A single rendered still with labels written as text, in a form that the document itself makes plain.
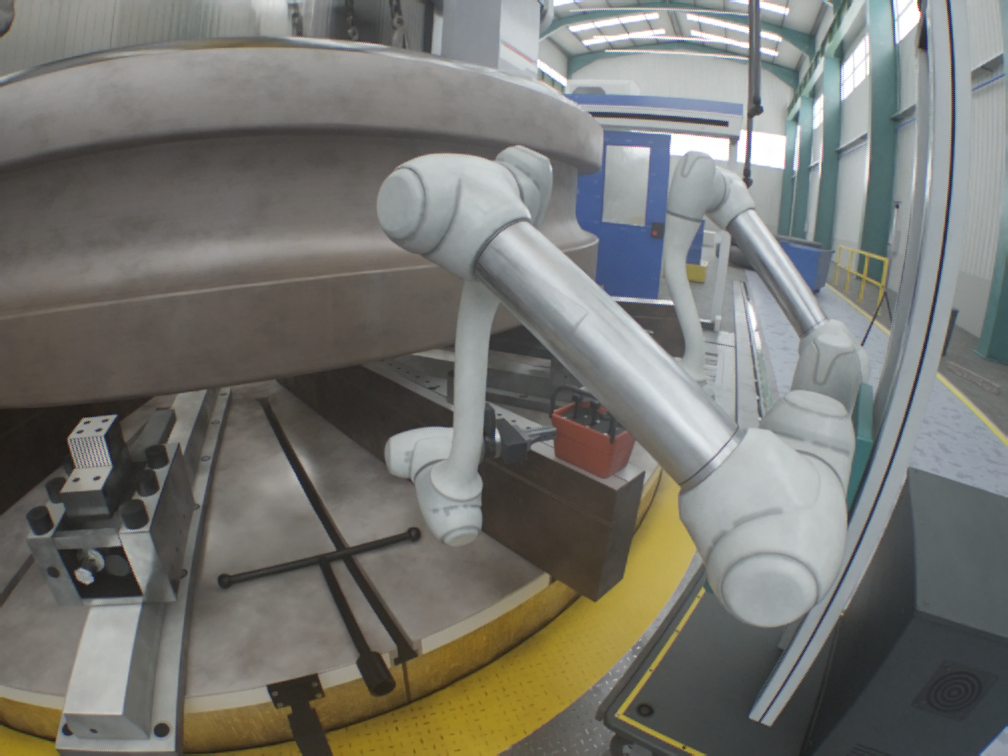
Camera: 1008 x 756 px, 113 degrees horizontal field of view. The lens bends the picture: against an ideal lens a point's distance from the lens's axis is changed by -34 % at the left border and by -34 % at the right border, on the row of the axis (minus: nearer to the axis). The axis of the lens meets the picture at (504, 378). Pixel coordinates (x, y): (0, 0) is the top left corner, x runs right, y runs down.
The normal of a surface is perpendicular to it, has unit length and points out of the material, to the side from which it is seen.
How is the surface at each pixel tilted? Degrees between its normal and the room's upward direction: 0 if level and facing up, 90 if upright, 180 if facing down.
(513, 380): 72
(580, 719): 0
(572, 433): 97
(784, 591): 94
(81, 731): 90
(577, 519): 90
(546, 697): 0
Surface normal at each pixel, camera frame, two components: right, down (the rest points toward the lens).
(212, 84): 0.50, 0.32
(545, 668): 0.04, -0.94
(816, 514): 0.25, -0.79
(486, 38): -0.41, 0.30
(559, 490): -0.71, 0.22
